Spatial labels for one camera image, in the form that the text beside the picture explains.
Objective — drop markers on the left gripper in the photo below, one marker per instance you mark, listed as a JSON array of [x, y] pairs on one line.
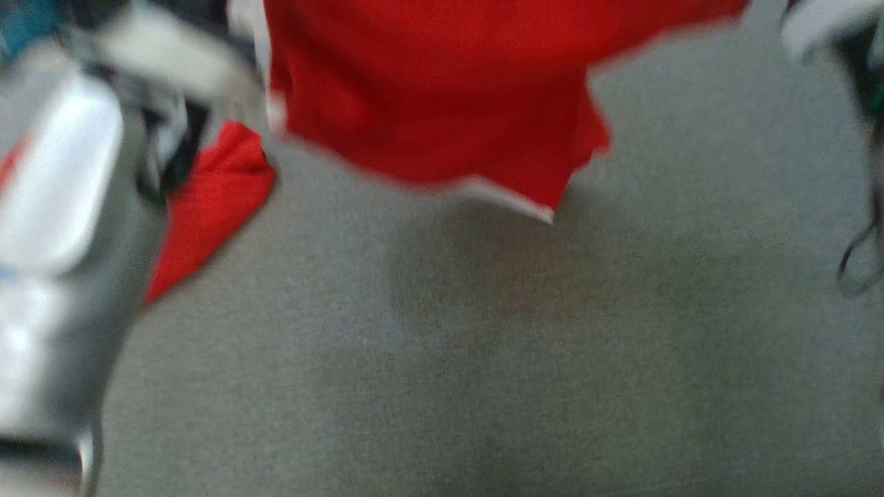
[[179, 59]]

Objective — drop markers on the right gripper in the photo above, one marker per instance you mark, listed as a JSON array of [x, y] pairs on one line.
[[829, 21]]

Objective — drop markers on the red and white basketball jersey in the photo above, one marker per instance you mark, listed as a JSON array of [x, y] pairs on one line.
[[207, 200]]

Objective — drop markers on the red shorts with white trim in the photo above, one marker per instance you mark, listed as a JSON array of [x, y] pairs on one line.
[[428, 83]]

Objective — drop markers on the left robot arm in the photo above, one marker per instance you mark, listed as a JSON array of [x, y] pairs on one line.
[[62, 228]]

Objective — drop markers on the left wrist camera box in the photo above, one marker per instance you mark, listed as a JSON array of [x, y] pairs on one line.
[[93, 14]]

